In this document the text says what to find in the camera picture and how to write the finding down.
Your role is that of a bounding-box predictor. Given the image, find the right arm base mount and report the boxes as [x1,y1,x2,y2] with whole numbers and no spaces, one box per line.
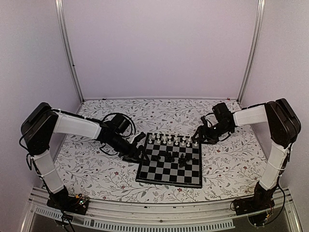
[230,197,275,227]

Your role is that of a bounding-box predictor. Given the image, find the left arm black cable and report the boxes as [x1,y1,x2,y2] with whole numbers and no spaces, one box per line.
[101,112,136,155]

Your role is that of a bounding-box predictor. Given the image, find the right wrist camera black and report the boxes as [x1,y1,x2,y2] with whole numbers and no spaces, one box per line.
[212,102,233,122]

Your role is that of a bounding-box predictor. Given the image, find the right aluminium frame post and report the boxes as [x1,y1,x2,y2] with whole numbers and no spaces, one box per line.
[236,0,265,102]

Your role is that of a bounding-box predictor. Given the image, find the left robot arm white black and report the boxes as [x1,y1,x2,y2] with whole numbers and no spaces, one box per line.
[19,102,150,210]

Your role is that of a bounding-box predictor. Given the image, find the black white chessboard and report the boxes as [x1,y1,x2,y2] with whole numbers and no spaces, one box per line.
[136,132,202,189]

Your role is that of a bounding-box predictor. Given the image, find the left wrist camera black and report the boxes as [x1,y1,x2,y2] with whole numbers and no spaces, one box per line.
[111,114,130,134]

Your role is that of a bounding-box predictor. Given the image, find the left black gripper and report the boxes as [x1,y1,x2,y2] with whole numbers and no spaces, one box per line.
[110,133,150,164]

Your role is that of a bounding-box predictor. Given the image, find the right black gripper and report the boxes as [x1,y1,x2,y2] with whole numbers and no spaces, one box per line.
[192,122,232,145]

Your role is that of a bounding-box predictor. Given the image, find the left aluminium frame post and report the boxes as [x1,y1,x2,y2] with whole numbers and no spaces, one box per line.
[55,0,84,103]

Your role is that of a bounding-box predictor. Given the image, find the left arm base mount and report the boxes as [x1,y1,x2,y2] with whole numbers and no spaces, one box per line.
[47,193,90,215]

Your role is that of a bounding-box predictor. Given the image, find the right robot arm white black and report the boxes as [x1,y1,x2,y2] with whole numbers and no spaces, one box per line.
[192,98,301,211]

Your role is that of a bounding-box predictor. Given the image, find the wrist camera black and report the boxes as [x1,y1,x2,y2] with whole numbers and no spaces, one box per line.
[111,114,130,134]
[212,102,233,122]

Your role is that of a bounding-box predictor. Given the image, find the aluminium frame post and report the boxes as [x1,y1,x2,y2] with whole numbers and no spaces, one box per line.
[55,0,84,103]
[236,0,265,102]

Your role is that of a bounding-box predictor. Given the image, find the front aluminium rail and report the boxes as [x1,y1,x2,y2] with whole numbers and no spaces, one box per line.
[21,188,303,232]

